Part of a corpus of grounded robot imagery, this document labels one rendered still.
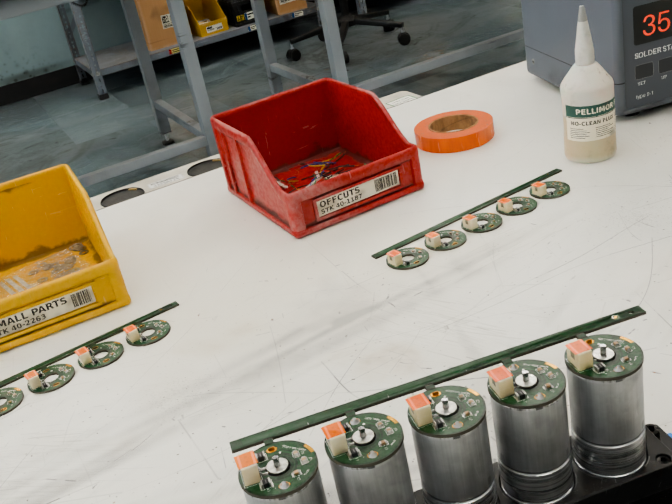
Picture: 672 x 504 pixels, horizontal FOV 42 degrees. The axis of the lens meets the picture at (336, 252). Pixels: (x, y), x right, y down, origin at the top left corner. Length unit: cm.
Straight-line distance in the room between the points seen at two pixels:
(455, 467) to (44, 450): 22
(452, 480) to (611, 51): 42
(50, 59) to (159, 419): 431
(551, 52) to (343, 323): 35
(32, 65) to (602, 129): 422
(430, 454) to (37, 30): 445
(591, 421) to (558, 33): 45
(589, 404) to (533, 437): 2
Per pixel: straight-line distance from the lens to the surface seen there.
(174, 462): 40
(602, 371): 30
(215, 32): 442
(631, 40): 65
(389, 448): 27
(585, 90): 58
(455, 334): 43
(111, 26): 474
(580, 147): 60
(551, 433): 29
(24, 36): 467
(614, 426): 31
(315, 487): 27
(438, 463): 28
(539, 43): 75
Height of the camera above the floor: 99
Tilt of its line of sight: 26 degrees down
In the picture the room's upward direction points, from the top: 12 degrees counter-clockwise
